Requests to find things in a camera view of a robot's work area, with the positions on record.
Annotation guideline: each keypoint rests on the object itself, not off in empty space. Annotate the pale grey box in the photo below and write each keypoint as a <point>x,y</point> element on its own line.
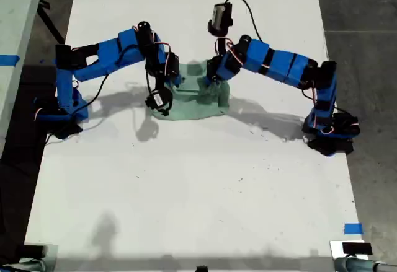
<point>52,259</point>

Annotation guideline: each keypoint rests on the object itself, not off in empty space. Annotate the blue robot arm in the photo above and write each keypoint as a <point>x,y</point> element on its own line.
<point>111,52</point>
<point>279,61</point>

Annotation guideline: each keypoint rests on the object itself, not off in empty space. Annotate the small blue tape scrap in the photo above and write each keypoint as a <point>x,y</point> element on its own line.
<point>42,60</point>

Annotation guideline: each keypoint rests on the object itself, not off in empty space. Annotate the black stand leg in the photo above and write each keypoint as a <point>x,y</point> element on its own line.
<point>49,25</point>

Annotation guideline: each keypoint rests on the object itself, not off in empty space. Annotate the pale side bench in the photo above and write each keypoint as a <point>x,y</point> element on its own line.
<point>15,5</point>

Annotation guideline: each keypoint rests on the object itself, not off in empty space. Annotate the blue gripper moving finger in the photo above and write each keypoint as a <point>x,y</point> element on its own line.
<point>209,82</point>

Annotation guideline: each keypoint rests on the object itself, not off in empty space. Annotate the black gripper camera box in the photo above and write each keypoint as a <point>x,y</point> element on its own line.
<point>221,16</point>
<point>158,100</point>

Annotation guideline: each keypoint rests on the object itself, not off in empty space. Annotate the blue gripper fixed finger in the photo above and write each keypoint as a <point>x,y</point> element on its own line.
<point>178,81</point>

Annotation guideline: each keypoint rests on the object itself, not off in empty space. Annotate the white flat box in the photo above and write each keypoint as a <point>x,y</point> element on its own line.
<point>336,248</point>

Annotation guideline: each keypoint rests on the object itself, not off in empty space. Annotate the grey-green cloth bundle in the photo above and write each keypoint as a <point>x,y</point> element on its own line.
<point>356,265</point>
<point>24,267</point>

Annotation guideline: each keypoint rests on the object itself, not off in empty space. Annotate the blue tape strip on bench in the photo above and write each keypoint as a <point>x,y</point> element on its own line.
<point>9,59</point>

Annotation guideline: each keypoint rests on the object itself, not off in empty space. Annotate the small black box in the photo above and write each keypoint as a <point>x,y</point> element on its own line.
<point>34,251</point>
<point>356,248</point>

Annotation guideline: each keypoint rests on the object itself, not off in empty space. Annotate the small black object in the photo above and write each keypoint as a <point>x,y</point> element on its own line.
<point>202,269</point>

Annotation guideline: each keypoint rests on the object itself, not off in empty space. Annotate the pale green t-shirt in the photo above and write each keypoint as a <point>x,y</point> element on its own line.
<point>192,104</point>

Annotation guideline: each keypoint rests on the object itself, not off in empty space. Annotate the black camera stalk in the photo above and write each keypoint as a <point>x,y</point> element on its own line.
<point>221,46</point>
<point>158,83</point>

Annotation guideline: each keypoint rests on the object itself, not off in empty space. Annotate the blue tape strip on table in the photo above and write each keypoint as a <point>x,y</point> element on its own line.
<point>353,228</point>

